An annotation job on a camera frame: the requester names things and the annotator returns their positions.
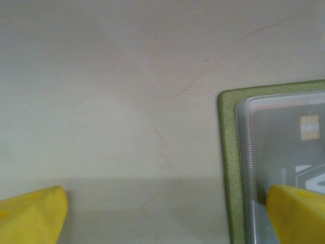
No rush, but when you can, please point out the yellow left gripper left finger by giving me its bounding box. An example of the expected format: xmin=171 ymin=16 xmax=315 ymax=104
xmin=0 ymin=185 xmax=69 ymax=244

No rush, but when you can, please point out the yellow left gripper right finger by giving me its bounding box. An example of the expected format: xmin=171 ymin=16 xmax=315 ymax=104
xmin=265 ymin=184 xmax=325 ymax=244

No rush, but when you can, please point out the black VIP card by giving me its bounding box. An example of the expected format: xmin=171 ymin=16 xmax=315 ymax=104
xmin=252 ymin=101 xmax=325 ymax=244

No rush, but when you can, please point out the clear plastic bag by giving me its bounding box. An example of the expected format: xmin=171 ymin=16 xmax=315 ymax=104
xmin=217 ymin=79 xmax=325 ymax=244

